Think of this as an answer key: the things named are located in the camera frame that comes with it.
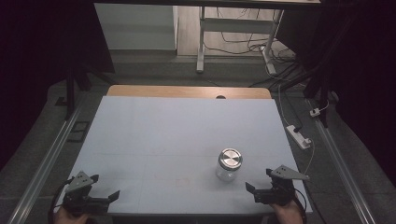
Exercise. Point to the black rectangular floor frame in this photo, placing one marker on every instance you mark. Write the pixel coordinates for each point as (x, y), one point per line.
(70, 140)

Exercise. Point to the white-legged desk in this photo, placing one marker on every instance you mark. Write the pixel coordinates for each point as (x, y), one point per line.
(236, 25)

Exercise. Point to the person's left hand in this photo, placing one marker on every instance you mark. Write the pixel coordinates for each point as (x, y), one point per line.
(67, 217)

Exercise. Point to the wooden table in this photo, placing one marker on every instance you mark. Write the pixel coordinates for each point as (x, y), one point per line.
(174, 91)

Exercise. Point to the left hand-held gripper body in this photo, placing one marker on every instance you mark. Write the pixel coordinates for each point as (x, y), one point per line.
(77, 199)

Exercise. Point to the aluminium floor rail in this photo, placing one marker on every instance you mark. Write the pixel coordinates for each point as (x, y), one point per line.
(46, 165)
(342, 168)

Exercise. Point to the person's right hand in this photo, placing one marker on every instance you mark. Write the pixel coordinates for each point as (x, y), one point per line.
(288, 214)

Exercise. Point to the clear glass jar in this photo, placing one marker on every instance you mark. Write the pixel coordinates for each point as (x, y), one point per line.
(226, 175)

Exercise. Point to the black curtain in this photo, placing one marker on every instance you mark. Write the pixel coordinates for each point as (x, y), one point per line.
(367, 77)
(37, 62)

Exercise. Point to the white power strip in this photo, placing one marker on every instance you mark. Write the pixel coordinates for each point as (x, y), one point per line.
(297, 136)

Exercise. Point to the black metal stand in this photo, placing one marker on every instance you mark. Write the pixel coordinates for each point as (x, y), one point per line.
(323, 99)
(70, 93)

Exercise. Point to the pale blue table mat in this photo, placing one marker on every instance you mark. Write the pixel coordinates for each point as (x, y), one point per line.
(162, 140)

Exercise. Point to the small white adapter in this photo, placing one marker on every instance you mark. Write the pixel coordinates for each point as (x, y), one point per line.
(315, 112)

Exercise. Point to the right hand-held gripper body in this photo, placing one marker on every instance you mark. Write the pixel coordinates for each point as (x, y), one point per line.
(280, 191)

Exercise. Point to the round silver metal lid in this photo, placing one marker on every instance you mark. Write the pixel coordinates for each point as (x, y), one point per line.
(230, 158)

